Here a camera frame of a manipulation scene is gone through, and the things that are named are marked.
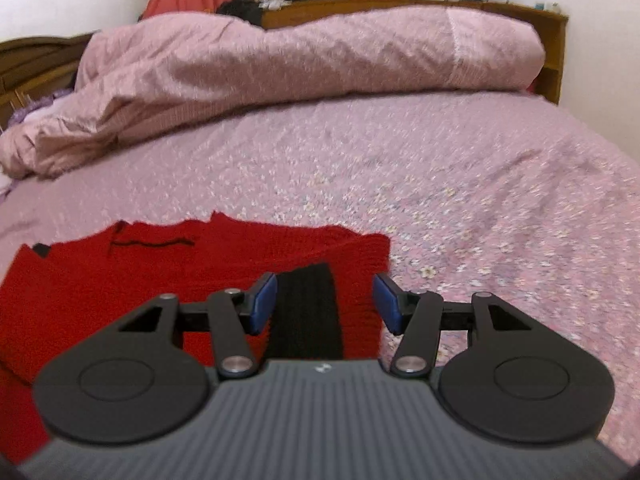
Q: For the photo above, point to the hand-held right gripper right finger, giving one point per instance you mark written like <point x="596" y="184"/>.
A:
<point x="387" y="305"/>

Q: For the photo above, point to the pink floral duvet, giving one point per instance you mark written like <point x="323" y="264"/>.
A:
<point x="300" y="60"/>

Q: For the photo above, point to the black clothes pile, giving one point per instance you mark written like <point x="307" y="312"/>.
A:
<point x="240" y="10"/>

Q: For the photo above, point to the red knit cardigan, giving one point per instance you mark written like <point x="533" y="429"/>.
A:
<point x="100" y="300"/>

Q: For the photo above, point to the pink floral bed sheet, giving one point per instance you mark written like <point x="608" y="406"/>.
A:
<point x="450" y="185"/>

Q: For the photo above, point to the wooden bed headboard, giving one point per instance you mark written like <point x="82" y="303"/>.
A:
<point x="30" y="60"/>

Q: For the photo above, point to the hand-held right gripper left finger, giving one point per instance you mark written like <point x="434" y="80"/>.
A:
<point x="265" y="302"/>

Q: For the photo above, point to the wooden shelf cabinet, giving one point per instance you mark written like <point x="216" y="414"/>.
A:
<point x="550" y="50"/>

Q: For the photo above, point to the small pale box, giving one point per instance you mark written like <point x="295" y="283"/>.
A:
<point x="547" y="7"/>

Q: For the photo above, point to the purple ruffled cloth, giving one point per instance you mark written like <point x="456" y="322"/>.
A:
<point x="50" y="102"/>

